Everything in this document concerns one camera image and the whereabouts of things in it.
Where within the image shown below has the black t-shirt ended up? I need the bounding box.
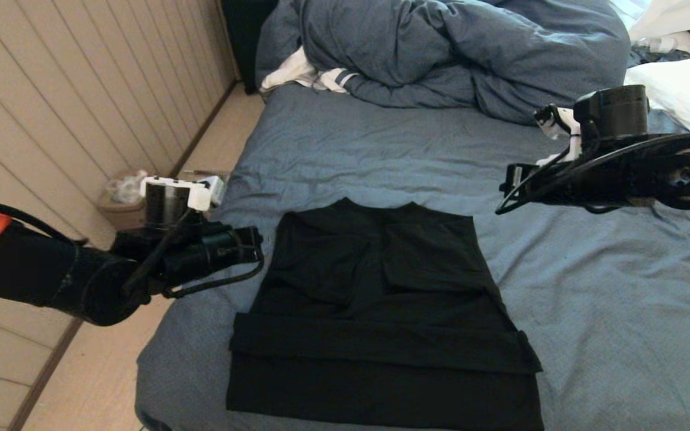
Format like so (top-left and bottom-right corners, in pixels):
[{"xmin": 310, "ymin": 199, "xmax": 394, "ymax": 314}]
[{"xmin": 226, "ymin": 198, "xmax": 546, "ymax": 431}]

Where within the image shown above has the left wrist motor cylinder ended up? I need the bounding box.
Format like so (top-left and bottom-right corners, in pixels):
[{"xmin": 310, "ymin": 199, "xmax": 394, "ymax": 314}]
[{"xmin": 140, "ymin": 177, "xmax": 211, "ymax": 231}]

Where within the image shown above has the wrist motor cylinder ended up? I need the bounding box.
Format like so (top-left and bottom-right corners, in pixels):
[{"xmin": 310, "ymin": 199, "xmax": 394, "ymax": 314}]
[
  {"xmin": 140, "ymin": 177, "xmax": 211, "ymax": 231},
  {"xmin": 574, "ymin": 85, "xmax": 650, "ymax": 139}
]

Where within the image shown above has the right wrist motor cylinder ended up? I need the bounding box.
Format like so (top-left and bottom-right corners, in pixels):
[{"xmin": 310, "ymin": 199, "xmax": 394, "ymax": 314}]
[{"xmin": 574, "ymin": 85, "xmax": 650, "ymax": 139}]

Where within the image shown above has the brown trash bin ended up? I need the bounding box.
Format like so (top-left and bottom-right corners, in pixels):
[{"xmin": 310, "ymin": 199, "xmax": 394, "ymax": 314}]
[{"xmin": 96, "ymin": 174, "xmax": 149, "ymax": 231}]

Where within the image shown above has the clear plastic bin liner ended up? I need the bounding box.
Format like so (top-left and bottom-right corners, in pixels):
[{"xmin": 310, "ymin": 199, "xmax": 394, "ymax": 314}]
[{"xmin": 105, "ymin": 171, "xmax": 149, "ymax": 204}]

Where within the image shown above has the dark grey crumpled cloth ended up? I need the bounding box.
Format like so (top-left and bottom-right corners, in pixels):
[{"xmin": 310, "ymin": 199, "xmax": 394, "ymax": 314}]
[{"xmin": 627, "ymin": 48, "xmax": 690, "ymax": 68}]

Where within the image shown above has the white pillow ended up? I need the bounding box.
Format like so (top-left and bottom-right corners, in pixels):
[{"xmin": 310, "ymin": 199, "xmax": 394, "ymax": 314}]
[{"xmin": 624, "ymin": 57, "xmax": 690, "ymax": 133}]

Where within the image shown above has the blue bed sheet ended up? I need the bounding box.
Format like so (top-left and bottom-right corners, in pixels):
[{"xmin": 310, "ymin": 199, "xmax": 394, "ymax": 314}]
[{"xmin": 135, "ymin": 84, "xmax": 690, "ymax": 431}]

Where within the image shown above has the blue crumpled duvet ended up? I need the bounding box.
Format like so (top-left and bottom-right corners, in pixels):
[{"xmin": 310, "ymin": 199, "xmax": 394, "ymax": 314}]
[{"xmin": 255, "ymin": 0, "xmax": 630, "ymax": 126}]

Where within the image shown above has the white striped cloth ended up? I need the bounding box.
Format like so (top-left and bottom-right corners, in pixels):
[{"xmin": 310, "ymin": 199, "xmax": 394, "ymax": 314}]
[{"xmin": 260, "ymin": 48, "xmax": 358, "ymax": 95}]

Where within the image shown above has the white blanket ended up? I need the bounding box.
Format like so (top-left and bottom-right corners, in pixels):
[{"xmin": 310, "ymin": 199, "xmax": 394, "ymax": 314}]
[{"xmin": 627, "ymin": 0, "xmax": 690, "ymax": 43}]

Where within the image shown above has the black nightstand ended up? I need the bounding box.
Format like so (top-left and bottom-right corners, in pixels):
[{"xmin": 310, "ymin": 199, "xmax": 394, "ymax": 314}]
[{"xmin": 220, "ymin": 0, "xmax": 280, "ymax": 95}]

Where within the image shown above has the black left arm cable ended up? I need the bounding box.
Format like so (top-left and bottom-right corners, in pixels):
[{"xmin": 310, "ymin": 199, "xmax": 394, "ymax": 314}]
[{"xmin": 0, "ymin": 195, "xmax": 265, "ymax": 300}]

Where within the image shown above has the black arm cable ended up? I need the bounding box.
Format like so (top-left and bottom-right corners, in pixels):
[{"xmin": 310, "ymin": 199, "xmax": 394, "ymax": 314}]
[
  {"xmin": 495, "ymin": 132, "xmax": 690, "ymax": 215},
  {"xmin": 0, "ymin": 195, "xmax": 265, "ymax": 300}
]

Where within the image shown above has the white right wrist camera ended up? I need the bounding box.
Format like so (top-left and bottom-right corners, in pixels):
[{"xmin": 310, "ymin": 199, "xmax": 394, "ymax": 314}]
[{"xmin": 534, "ymin": 105, "xmax": 582, "ymax": 165}]

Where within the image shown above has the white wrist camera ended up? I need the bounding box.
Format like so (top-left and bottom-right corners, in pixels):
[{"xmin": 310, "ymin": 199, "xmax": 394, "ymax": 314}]
[
  {"xmin": 204, "ymin": 175, "xmax": 226, "ymax": 206},
  {"xmin": 534, "ymin": 105, "xmax": 582, "ymax": 165}
]

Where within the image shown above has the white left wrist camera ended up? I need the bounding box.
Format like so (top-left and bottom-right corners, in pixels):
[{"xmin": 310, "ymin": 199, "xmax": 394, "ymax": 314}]
[{"xmin": 204, "ymin": 175, "xmax": 226, "ymax": 206}]

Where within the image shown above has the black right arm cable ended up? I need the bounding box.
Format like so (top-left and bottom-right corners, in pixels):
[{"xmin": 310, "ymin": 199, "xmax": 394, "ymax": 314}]
[{"xmin": 495, "ymin": 132, "xmax": 690, "ymax": 215}]

